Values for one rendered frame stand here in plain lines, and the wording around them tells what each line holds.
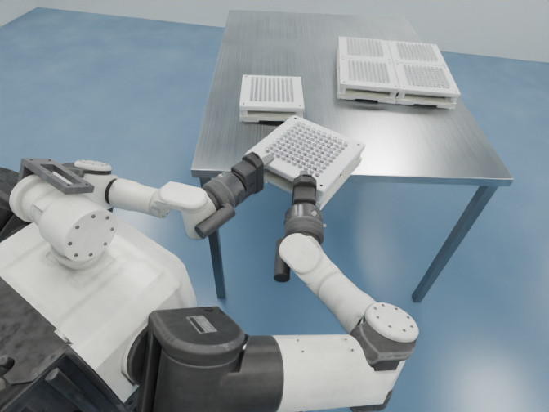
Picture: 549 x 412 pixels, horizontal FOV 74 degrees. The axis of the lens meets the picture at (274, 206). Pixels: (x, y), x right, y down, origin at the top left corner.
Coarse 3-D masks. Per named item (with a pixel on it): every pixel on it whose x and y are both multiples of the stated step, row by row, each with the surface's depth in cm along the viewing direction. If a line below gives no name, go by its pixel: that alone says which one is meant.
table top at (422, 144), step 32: (224, 32) 200; (256, 32) 201; (288, 32) 203; (320, 32) 205; (352, 32) 207; (384, 32) 209; (224, 64) 174; (256, 64) 175; (288, 64) 176; (320, 64) 178; (224, 96) 153; (320, 96) 156; (224, 128) 137; (256, 128) 138; (352, 128) 141; (384, 128) 142; (416, 128) 142; (448, 128) 143; (224, 160) 125; (384, 160) 128; (416, 160) 129; (448, 160) 129; (480, 160) 130
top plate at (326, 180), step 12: (288, 120) 110; (300, 120) 110; (276, 132) 105; (336, 132) 106; (264, 144) 101; (348, 144) 103; (360, 144) 103; (264, 156) 97; (348, 156) 99; (276, 168) 94; (288, 168) 94; (300, 168) 94; (336, 168) 95; (324, 180) 92; (336, 180) 94; (324, 192) 90
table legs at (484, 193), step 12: (204, 180) 127; (480, 192) 133; (492, 192) 131; (468, 204) 141; (480, 204) 136; (468, 216) 141; (456, 228) 149; (468, 228) 146; (216, 240) 152; (456, 240) 152; (216, 252) 157; (444, 252) 158; (216, 264) 164; (432, 264) 169; (444, 264) 164; (216, 276) 172; (432, 276) 172; (216, 288) 179; (420, 288) 182; (420, 300) 188
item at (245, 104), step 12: (276, 84) 148; (288, 84) 148; (300, 84) 148; (240, 96) 140; (276, 96) 141; (300, 96) 142; (240, 108) 136; (252, 108) 136; (264, 108) 136; (276, 108) 136; (288, 108) 136; (300, 108) 136
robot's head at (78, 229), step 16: (16, 192) 42; (32, 192) 42; (48, 192) 42; (16, 208) 43; (32, 208) 42; (48, 208) 40; (64, 208) 40; (80, 208) 40; (96, 208) 40; (48, 224) 39; (64, 224) 39; (80, 224) 39; (96, 224) 41; (112, 224) 43; (48, 240) 40; (64, 240) 38; (80, 240) 40; (96, 240) 42; (64, 256) 45; (80, 256) 41
